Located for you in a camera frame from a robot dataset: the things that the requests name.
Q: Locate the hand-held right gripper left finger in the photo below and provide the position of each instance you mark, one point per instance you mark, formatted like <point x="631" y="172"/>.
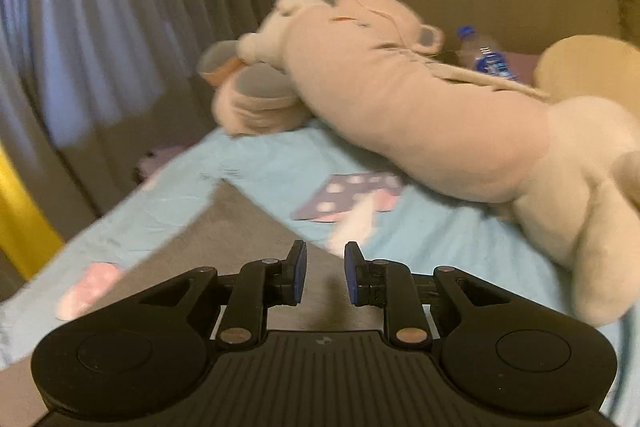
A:
<point x="299" y="274"/>

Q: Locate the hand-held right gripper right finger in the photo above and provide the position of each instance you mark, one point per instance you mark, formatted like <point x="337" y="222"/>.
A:
<point x="351" y="274"/>

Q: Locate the grey pants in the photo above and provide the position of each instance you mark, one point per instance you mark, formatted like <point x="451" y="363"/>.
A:
<point x="210" y="232"/>

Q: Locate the blue mushroom print bedsheet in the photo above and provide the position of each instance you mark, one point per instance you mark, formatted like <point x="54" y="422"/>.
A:
<point x="450" y="232"/>

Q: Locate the beige plush toy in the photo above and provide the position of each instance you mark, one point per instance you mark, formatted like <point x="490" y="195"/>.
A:
<point x="425" y="117"/>

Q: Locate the purple spotted cloth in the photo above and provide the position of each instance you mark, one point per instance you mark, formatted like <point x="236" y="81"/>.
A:
<point x="160" y="159"/>

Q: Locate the clear plastic water bottle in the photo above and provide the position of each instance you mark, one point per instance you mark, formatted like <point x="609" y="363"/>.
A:
<point x="482" y="52"/>

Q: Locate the mauve cloth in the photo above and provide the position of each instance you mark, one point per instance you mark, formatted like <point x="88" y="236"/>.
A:
<point x="522" y="64"/>

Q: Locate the yellow panel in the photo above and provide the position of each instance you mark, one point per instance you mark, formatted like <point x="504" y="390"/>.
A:
<point x="22" y="212"/>

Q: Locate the pale yellow cushion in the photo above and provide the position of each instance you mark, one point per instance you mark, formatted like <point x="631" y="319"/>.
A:
<point x="580" y="62"/>

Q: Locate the grey curtain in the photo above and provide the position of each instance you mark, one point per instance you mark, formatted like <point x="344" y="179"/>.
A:
<point x="100" y="17"/>

